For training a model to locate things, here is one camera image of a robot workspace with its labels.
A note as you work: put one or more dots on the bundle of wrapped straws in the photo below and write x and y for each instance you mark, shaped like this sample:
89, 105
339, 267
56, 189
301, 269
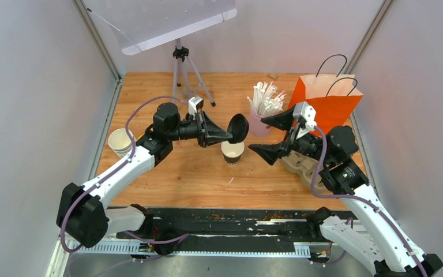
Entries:
266, 100

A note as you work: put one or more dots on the white reflector board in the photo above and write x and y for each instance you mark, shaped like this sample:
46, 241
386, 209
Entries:
143, 25

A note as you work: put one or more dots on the grey tripod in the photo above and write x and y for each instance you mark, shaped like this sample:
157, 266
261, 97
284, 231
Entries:
181, 84

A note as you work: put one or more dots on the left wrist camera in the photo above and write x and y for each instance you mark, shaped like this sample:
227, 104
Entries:
195, 105

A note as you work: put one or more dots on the pink straw holder cup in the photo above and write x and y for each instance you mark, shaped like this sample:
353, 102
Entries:
258, 128

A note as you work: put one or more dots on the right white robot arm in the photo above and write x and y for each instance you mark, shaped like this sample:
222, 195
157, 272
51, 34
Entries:
387, 250

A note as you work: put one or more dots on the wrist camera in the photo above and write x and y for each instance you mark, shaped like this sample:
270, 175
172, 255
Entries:
304, 116
195, 105

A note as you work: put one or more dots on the black cup lid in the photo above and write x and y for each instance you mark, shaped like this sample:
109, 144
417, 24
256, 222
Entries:
238, 128

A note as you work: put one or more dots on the orange paper bag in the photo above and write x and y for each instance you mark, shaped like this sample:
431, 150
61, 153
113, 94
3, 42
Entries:
334, 96

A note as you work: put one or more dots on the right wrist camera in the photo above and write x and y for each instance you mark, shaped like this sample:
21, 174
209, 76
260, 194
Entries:
304, 116

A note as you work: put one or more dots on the stack of paper cups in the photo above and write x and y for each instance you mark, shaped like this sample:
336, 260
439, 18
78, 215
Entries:
120, 142

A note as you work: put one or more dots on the black paper coffee cup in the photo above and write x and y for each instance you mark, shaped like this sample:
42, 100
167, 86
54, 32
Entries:
232, 152

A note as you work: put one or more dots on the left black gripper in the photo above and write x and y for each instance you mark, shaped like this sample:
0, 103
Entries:
209, 132

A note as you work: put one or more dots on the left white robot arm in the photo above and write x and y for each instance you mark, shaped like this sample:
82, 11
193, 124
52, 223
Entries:
83, 210

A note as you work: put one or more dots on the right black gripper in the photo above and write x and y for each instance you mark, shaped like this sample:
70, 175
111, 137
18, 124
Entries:
269, 152

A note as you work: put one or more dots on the cardboard cup carrier tray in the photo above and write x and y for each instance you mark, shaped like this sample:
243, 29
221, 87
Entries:
300, 164

